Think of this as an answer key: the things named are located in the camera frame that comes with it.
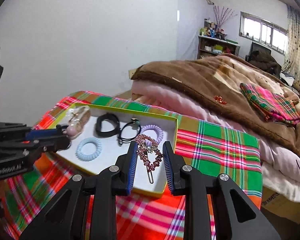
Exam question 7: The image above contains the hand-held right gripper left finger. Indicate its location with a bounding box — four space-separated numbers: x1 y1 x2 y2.
19 141 139 240

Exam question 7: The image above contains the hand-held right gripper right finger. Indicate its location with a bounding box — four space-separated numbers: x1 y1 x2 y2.
162 141 282 240

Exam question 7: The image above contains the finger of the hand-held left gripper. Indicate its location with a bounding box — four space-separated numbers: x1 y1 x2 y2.
27 133 71 156
26 124 68 141

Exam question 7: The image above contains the pink rhinestone hair clip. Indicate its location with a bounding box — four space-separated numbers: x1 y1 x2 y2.
135 134 164 184

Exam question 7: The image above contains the yellow-green cardboard box tray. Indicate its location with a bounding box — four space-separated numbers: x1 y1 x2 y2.
49 102 178 197

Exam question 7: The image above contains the light blue spiral hair tie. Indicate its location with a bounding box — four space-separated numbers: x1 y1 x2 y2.
76 137 102 159

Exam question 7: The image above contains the thin black hair tie with bead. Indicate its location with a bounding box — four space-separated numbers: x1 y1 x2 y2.
117 117 142 146

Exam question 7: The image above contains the wide black hair band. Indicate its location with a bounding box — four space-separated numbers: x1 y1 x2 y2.
96 113 121 138

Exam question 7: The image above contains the beige hair claw clip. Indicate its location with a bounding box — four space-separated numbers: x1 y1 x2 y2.
65 106 91 137

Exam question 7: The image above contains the bright plaid cloth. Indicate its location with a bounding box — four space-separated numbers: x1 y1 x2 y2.
0 91 263 240

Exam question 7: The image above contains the brown fleece blanket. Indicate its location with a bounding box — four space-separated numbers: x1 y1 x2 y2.
131 54 300 158

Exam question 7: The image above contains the brown cardboard box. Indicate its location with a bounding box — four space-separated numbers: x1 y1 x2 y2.
261 187 300 224

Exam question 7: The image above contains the folded plaid cloth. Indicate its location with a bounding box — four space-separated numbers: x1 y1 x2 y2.
239 83 300 125

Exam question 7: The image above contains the wooden shelf unit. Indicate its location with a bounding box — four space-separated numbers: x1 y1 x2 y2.
197 35 240 59

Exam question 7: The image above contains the pile of dark clothes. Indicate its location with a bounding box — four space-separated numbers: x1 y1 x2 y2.
249 50 282 75

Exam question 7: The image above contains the row of bottles on shelf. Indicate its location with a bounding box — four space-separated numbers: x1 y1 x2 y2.
199 17 227 39

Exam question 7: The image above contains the black monitor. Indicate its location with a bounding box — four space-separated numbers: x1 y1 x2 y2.
248 42 272 62

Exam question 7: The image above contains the vase of dry branches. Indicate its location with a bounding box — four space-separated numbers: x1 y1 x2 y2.
213 5 238 32

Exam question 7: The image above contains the window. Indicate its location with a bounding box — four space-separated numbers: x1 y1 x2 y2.
239 11 289 55

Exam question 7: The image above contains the patterned curtain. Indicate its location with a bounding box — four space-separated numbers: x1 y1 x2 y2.
282 5 300 81

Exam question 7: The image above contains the purple spiral hair tie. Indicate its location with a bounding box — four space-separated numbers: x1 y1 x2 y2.
140 124 164 143

